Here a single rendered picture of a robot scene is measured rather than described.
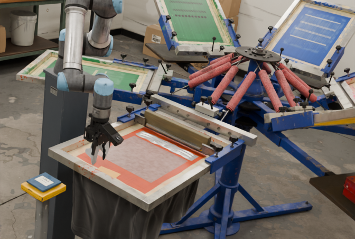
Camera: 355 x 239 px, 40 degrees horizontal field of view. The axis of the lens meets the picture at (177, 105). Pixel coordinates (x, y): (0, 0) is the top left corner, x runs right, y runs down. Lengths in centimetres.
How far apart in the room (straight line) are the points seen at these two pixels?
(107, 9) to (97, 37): 28
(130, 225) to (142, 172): 24
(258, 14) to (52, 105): 454
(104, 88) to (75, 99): 68
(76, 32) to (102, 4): 17
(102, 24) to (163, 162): 71
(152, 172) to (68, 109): 62
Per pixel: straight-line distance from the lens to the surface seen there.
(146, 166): 228
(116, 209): 225
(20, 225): 345
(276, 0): 664
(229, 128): 262
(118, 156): 234
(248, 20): 683
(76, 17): 211
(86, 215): 242
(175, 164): 234
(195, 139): 246
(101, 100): 195
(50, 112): 266
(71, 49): 206
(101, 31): 236
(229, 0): 648
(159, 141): 251
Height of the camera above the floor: 209
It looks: 22 degrees down
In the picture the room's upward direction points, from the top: 10 degrees clockwise
